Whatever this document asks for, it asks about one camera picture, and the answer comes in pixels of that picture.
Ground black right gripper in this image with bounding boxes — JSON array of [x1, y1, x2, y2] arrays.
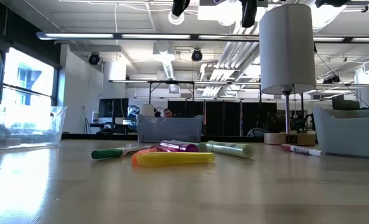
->
[[171, 0, 258, 28]]

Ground light green highlighter marker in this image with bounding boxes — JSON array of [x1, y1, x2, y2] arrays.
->
[[206, 140, 255, 159]]

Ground purple highlighter marker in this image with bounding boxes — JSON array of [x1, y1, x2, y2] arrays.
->
[[157, 139, 200, 153]]

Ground yellow highlighter marker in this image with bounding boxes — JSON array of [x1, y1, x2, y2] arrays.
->
[[135, 151, 217, 167]]

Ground orange highlighter marker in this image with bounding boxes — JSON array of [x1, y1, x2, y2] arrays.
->
[[131, 147, 159, 166]]

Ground red white dry-erase marker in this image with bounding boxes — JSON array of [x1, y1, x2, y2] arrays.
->
[[281, 143, 323, 157]]

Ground green white dry-erase marker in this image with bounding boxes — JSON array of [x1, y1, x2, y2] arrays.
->
[[90, 144, 151, 161]]

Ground round ceiling light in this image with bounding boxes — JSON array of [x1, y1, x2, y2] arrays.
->
[[167, 11, 185, 26]]

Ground black round ceiling speaker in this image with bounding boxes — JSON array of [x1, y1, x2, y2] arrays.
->
[[190, 49, 203, 63], [88, 52, 101, 66]]

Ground white shade table lamp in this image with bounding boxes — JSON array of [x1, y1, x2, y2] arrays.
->
[[258, 2, 317, 146]]

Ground black partition panels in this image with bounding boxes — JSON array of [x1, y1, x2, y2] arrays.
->
[[167, 100, 278, 137]]

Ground small white lampshade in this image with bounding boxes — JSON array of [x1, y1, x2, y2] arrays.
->
[[139, 103, 156, 118]]

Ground smoky grey plastic bin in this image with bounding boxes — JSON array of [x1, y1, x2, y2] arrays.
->
[[136, 114, 203, 144]]

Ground white round object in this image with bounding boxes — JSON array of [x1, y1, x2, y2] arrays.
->
[[246, 127, 269, 138]]

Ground long ceiling light bar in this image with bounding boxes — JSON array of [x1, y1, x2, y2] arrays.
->
[[36, 30, 369, 44]]

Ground black computer monitor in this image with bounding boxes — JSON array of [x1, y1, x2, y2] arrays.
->
[[98, 98, 129, 119]]

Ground black overhead bar with hook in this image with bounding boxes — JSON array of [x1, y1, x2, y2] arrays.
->
[[348, 0, 369, 14]]

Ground dark office desk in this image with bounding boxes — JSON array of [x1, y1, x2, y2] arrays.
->
[[89, 121, 138, 134]]

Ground dark monitor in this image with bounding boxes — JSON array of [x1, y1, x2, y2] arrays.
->
[[331, 94, 361, 111]]

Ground light blue plastic bin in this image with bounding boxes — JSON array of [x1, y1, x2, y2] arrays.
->
[[313, 106, 369, 160]]

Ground clear plastic bin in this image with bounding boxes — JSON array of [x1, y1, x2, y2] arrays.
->
[[0, 105, 67, 153]]

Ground white air duct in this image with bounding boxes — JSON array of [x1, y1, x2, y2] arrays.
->
[[152, 41, 176, 80]]

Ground black background rig frame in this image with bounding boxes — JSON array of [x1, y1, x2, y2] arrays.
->
[[108, 79, 261, 105]]

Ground black table frame rail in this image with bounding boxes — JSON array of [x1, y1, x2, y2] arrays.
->
[[61, 133, 266, 140]]

